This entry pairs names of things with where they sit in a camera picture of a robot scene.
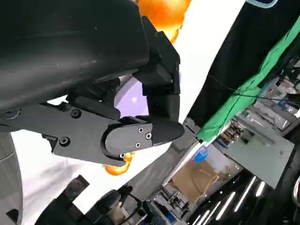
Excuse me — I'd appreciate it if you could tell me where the lilac plate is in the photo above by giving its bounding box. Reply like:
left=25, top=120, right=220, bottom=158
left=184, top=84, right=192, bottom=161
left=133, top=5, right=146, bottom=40
left=113, top=74, right=150, bottom=119

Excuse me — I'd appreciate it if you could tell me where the black backdrop cloth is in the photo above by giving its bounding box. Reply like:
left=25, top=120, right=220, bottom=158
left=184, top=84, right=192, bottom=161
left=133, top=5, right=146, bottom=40
left=187, top=0, right=300, bottom=132

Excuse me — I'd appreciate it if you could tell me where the pale green mug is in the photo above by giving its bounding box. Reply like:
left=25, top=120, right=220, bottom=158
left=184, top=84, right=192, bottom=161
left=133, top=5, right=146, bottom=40
left=247, top=0, right=279, bottom=9

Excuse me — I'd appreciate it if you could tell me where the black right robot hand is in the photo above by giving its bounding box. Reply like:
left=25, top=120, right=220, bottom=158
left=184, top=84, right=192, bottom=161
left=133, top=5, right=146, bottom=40
left=34, top=174, right=143, bottom=225

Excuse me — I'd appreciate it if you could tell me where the blue plastic bag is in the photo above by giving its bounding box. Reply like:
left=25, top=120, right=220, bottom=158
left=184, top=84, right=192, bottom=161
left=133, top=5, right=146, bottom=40
left=194, top=148, right=209, bottom=164

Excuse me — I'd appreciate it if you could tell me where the orange and white bread roll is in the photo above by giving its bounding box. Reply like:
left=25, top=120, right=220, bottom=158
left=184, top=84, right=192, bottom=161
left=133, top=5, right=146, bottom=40
left=102, top=151, right=136, bottom=176
left=137, top=0, right=192, bottom=45

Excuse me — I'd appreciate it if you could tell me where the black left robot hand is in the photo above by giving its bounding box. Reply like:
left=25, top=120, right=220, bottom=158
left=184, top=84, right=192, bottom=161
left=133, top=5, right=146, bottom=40
left=0, top=0, right=185, bottom=167

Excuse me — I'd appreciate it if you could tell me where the thin black background cable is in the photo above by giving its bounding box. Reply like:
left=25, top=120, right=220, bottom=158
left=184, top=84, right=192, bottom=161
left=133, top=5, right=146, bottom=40
left=208, top=67, right=300, bottom=100

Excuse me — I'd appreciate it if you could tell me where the brown cardboard box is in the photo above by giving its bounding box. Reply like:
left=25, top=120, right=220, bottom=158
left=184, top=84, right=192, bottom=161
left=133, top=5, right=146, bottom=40
left=172, top=161, right=221, bottom=203

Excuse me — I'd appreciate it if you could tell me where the green cloth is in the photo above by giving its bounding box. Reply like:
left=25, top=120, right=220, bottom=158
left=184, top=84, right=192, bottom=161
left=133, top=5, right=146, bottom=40
left=196, top=22, right=300, bottom=143

